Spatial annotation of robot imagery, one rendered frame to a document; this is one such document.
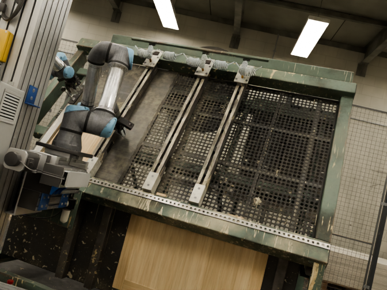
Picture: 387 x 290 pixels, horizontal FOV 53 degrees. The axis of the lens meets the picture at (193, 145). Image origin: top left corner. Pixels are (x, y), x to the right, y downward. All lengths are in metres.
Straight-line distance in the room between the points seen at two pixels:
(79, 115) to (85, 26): 6.70
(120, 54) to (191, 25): 6.08
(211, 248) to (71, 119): 1.13
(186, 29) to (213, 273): 6.34
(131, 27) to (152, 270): 6.47
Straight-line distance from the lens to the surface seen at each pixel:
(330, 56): 8.23
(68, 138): 2.06
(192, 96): 2.82
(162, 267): 2.56
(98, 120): 2.06
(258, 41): 8.11
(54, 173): 1.78
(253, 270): 2.44
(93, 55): 2.27
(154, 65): 3.04
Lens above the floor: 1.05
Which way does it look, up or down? 5 degrees up
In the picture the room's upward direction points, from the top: 14 degrees clockwise
